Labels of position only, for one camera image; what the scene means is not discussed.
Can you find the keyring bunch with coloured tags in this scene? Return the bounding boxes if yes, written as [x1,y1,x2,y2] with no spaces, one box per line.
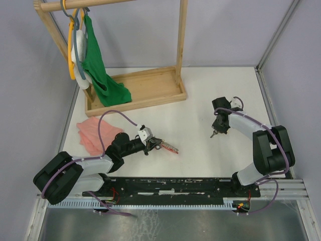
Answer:
[156,140,179,154]

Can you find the yellow tag key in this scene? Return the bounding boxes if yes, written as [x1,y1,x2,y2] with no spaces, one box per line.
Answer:
[210,130,219,138]

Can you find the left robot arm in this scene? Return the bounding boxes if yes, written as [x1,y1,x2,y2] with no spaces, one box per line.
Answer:
[33,133,164,205]

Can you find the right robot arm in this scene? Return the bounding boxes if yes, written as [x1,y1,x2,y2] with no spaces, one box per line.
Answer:
[212,97,295,196]

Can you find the wooden rack base tray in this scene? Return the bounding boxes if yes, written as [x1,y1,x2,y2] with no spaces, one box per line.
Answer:
[85,66,187,117]

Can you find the pink cloth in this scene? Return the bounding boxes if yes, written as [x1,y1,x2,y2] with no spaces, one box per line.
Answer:
[76,116,123,156]

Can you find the green cloth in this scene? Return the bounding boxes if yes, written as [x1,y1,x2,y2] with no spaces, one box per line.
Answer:
[82,16,132,107]

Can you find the white cloth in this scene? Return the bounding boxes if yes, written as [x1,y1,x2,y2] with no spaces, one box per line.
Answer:
[71,30,92,90]

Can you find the yellow hanger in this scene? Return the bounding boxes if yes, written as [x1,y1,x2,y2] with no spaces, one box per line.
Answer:
[60,1,86,80]

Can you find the grey hanger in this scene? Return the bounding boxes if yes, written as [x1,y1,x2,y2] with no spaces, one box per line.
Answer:
[60,1,90,88]

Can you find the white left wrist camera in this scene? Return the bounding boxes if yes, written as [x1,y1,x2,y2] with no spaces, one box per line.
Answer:
[137,125,153,145]

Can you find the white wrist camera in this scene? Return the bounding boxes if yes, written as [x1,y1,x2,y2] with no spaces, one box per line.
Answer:
[137,125,153,145]
[230,96,244,110]

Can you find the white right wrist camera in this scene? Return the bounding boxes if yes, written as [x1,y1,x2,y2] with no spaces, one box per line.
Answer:
[230,96,244,110]

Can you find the white cable duct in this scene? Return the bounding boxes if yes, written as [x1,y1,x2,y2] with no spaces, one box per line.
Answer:
[47,197,236,211]

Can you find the aluminium rail frame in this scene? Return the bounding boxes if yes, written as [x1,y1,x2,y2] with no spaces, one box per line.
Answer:
[24,1,320,240]

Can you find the wooden clothes rack frame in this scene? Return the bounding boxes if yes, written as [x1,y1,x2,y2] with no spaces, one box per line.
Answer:
[33,0,189,103]

